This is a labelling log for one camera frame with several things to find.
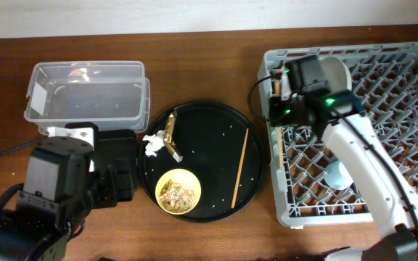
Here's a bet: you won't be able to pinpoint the grey round plate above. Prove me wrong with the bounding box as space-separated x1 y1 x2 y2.
320 57 352 93

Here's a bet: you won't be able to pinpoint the white tissue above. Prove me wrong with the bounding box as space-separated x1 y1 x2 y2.
143 130 165 157

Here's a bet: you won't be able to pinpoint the food scraps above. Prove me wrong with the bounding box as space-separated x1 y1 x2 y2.
159 180 197 213

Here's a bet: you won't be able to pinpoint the yellow bowl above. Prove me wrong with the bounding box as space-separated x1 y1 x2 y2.
155 169 202 215

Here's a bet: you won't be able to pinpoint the gold snack wrapper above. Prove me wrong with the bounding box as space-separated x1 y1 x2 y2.
163 110 183 162

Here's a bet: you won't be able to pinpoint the wooden chopstick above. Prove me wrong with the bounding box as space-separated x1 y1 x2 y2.
274 80 284 168
231 128 249 209

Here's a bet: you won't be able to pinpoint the blue plastic cup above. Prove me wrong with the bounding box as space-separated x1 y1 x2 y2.
324 160 353 190

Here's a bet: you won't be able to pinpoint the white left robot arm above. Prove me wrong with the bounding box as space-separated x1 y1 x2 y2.
0 122 137 260

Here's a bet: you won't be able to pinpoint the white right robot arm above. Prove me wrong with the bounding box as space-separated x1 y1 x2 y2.
268 55 418 260

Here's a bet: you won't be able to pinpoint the grey dishwasher rack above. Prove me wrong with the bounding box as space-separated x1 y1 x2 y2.
257 42 418 228

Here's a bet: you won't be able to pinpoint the black rectangular tray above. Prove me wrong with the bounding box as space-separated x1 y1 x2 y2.
92 129 137 209

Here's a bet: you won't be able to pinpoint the clear plastic bin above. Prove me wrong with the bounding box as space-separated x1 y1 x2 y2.
24 61 150 135

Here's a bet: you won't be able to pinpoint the black round tray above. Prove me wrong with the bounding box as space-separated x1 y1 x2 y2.
138 101 266 223

